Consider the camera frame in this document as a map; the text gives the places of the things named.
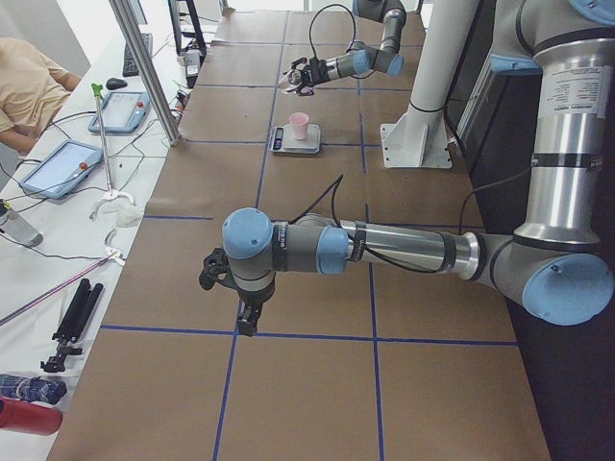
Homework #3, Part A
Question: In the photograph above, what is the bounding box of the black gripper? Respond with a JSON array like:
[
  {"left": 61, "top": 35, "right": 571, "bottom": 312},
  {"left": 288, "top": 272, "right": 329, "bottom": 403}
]
[
  {"left": 283, "top": 57, "right": 328, "bottom": 96},
  {"left": 236, "top": 283, "right": 274, "bottom": 336}
]

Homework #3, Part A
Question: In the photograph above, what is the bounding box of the clear glass sauce bottle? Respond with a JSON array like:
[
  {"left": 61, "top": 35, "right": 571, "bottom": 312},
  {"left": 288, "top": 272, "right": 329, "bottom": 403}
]
[{"left": 278, "top": 68, "right": 303, "bottom": 93}]

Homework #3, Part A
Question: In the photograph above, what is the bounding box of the pink plastic cup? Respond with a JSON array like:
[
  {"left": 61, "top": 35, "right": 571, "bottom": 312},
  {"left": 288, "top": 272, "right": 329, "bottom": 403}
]
[{"left": 288, "top": 111, "right": 309, "bottom": 140}]

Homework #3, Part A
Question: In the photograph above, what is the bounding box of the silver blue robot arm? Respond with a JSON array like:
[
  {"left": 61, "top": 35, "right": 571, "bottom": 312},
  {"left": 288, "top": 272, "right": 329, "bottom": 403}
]
[
  {"left": 200, "top": 1, "right": 614, "bottom": 336},
  {"left": 278, "top": 1, "right": 406, "bottom": 96}
]

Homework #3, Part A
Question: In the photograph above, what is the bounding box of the silver digital kitchen scale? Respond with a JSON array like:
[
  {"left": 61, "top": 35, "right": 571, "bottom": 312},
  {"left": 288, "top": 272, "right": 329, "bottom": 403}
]
[{"left": 269, "top": 124, "right": 321, "bottom": 155}]

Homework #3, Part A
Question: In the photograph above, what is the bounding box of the blue tape line left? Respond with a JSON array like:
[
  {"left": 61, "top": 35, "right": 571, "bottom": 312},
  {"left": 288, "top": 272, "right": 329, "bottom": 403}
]
[{"left": 356, "top": 78, "right": 385, "bottom": 461}]

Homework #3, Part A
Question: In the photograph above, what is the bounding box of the blue tape line lengthwise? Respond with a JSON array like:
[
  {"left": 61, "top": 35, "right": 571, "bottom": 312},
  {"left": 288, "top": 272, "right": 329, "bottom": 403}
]
[{"left": 211, "top": 11, "right": 291, "bottom": 461}]

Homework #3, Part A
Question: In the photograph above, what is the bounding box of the grey power adapter box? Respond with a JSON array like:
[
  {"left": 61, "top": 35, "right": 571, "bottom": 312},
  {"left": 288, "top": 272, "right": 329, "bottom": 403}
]
[{"left": 183, "top": 49, "right": 201, "bottom": 79}]

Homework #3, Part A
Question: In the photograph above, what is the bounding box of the pink grabber stick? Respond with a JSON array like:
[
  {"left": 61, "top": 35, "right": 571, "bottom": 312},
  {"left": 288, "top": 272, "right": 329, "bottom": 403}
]
[{"left": 1, "top": 228, "right": 126, "bottom": 326}]

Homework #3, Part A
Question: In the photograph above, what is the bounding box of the black folded tripod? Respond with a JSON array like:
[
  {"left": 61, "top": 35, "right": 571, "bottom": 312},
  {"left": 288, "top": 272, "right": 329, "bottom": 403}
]
[{"left": 40, "top": 279, "right": 104, "bottom": 373}]

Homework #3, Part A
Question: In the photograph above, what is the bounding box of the crumpled white cloth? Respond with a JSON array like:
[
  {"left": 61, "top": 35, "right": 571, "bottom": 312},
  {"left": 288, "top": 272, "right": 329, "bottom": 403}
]
[{"left": 99, "top": 201, "right": 144, "bottom": 229}]

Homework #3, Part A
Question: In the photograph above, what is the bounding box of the black keyboard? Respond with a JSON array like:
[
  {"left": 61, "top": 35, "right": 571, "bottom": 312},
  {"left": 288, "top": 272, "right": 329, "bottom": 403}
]
[{"left": 121, "top": 32, "right": 154, "bottom": 78}]

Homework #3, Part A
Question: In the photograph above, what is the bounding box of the far blue teach pendant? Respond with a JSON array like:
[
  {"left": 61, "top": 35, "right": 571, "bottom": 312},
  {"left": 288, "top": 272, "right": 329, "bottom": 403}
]
[{"left": 98, "top": 91, "right": 150, "bottom": 134}]

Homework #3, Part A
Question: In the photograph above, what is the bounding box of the blue teach pendant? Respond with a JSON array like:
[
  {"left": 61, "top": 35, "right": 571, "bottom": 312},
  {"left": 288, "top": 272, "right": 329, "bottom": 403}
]
[
  {"left": 19, "top": 140, "right": 103, "bottom": 199},
  {"left": 98, "top": 91, "right": 150, "bottom": 134}
]

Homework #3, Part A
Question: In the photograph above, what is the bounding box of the black computer mouse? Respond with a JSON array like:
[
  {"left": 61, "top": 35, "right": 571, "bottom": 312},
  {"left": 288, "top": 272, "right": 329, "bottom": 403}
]
[{"left": 106, "top": 78, "right": 128, "bottom": 90}]

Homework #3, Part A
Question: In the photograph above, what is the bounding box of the grabber stick green tip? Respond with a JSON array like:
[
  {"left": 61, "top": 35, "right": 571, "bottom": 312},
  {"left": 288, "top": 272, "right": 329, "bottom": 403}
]
[{"left": 89, "top": 83, "right": 135, "bottom": 221}]

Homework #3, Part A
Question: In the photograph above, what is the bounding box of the blue folded umbrella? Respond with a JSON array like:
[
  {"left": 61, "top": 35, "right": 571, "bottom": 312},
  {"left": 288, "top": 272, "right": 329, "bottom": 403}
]
[{"left": 1, "top": 374, "right": 67, "bottom": 405}]

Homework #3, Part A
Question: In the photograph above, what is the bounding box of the near blue teach pendant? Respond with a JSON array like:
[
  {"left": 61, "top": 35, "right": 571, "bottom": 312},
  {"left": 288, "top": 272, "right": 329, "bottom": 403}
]
[{"left": 19, "top": 140, "right": 103, "bottom": 199}]

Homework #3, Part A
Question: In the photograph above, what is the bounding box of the red water bottle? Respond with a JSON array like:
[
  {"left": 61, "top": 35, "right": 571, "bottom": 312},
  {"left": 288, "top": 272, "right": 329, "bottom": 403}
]
[{"left": 1, "top": 398, "right": 63, "bottom": 436}]

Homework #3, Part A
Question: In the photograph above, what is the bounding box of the clear drink bottle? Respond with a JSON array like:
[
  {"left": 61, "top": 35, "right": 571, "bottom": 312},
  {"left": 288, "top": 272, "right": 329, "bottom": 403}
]
[{"left": 0, "top": 200, "right": 43, "bottom": 248}]

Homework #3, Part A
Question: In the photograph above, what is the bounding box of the person in beige shirt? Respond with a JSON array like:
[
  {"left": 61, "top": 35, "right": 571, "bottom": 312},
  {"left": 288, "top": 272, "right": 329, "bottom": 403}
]
[{"left": 1, "top": 37, "right": 81, "bottom": 157}]

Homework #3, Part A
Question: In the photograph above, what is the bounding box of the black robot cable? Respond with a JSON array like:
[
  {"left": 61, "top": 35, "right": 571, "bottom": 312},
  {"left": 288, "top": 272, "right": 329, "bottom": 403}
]
[{"left": 307, "top": 3, "right": 362, "bottom": 61}]

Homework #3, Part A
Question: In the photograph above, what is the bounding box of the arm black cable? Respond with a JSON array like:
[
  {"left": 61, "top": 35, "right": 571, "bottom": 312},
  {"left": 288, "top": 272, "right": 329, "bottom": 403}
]
[{"left": 293, "top": 174, "right": 534, "bottom": 275}]

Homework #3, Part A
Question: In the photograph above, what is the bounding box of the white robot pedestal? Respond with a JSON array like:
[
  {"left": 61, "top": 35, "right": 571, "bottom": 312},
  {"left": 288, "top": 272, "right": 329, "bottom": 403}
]
[{"left": 381, "top": 0, "right": 480, "bottom": 169}]

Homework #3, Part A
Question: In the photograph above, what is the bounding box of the aluminium frame post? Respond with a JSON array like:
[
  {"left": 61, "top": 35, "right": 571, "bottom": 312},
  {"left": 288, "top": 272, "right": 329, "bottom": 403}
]
[{"left": 110, "top": 0, "right": 181, "bottom": 146}]

